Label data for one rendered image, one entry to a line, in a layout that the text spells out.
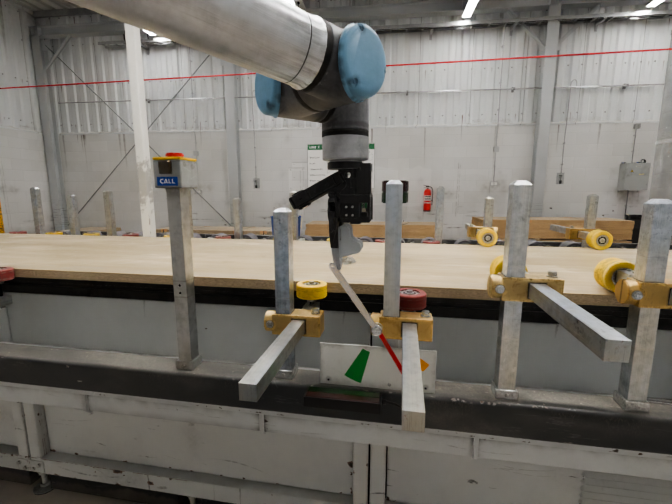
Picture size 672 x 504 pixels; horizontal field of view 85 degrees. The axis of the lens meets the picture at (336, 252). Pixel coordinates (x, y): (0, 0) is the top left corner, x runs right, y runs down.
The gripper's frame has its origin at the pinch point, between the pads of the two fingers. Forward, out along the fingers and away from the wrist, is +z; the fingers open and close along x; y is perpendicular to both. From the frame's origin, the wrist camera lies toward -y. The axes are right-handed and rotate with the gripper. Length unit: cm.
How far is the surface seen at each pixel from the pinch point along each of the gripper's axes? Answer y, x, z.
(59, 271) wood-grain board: -91, 22, 9
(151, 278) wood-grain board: -60, 22, 11
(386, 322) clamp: 10.2, 5.3, 14.1
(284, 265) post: -13.1, 6.0, 2.1
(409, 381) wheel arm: 14.8, -19.9, 13.9
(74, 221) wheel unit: -179, 115, 2
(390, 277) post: 10.9, 6.1, 4.1
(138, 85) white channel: -119, 103, -68
